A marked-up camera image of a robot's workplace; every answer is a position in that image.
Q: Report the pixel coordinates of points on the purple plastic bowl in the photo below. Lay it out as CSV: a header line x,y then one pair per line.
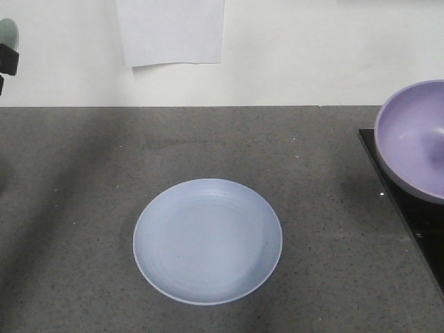
x,y
408,137

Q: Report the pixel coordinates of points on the white paper sheet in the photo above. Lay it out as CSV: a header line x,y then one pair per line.
x,y
163,32

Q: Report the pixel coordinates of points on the black induction cooktop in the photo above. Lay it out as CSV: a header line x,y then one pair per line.
x,y
423,220

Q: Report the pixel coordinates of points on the pale green plastic spoon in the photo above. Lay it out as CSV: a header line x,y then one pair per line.
x,y
9,33

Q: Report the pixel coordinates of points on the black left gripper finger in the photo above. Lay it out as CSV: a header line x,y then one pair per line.
x,y
9,59

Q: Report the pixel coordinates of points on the light blue plate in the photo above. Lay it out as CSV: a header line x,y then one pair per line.
x,y
207,241

